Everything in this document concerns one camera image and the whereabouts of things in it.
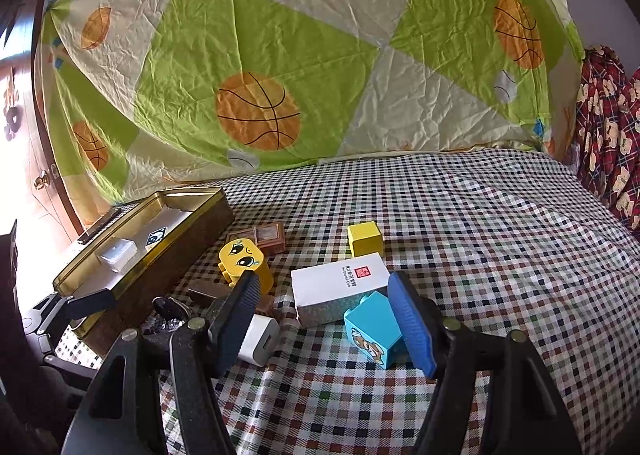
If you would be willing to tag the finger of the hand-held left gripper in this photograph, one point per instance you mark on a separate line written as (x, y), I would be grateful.
(90, 303)
(65, 364)

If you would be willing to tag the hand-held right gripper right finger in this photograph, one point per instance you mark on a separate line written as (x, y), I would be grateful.
(410, 325)

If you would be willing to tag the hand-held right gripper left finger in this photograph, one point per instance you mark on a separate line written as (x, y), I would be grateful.
(240, 310)

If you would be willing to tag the blue bear toy block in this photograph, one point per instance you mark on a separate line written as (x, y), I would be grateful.
(370, 320)

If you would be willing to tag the yellow face toy block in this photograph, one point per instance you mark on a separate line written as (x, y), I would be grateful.
(240, 255)

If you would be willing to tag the gold and brown tin box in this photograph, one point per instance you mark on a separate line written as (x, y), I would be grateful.
(165, 275)

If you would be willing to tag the white cardboard box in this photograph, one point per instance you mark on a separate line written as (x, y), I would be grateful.
(335, 280)

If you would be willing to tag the brown small block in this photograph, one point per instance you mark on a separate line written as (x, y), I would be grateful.
(270, 307)

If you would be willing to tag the white charger adapter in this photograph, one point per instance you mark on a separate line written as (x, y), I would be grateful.
(257, 340)

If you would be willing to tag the dark brown small box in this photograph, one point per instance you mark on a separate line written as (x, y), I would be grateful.
(207, 291)

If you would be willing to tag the clear plastic small box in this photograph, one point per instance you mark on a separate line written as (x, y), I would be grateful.
(117, 252)

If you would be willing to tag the bunch of keys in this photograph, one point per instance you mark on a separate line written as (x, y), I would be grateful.
(170, 312)

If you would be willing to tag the silver and black harmonica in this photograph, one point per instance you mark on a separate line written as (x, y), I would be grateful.
(97, 227)

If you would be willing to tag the small brown wooden box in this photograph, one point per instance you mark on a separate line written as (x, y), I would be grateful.
(270, 237)

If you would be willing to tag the card with eye print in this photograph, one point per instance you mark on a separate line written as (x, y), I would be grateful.
(155, 237)

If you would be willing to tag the yellow cube block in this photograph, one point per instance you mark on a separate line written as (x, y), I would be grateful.
(365, 237)

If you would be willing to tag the checkered bed sheet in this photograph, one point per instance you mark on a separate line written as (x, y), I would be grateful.
(500, 235)

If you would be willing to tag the brown wooden door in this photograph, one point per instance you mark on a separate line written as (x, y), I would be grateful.
(30, 145)

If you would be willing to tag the round door ornament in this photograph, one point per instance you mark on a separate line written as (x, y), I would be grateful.
(10, 117)

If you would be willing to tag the red plaid bear cloth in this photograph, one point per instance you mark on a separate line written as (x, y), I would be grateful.
(610, 135)

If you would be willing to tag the basketball print bed sheet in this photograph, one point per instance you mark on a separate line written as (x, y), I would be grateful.
(300, 35)

